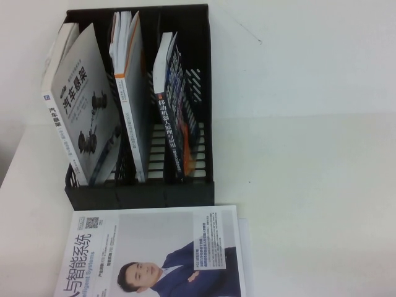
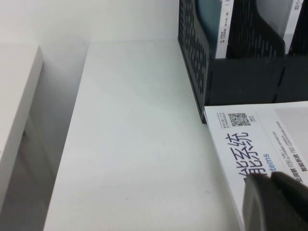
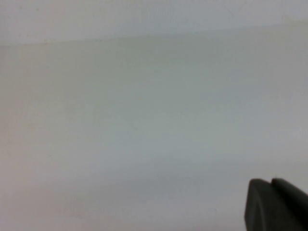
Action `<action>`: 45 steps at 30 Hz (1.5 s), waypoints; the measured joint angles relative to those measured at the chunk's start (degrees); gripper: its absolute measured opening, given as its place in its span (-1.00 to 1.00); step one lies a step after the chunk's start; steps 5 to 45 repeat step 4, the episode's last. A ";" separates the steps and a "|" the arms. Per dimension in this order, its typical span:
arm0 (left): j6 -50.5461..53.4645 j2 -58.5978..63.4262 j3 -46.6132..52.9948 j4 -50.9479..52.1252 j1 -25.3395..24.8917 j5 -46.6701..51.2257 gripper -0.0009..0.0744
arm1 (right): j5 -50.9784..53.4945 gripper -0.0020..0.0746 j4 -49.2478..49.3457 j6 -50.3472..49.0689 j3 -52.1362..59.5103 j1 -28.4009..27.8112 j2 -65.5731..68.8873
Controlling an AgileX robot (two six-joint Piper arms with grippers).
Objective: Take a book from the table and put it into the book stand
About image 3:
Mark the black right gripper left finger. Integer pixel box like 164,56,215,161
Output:
244,178,282,231

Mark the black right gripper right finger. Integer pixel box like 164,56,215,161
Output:
271,177,308,231

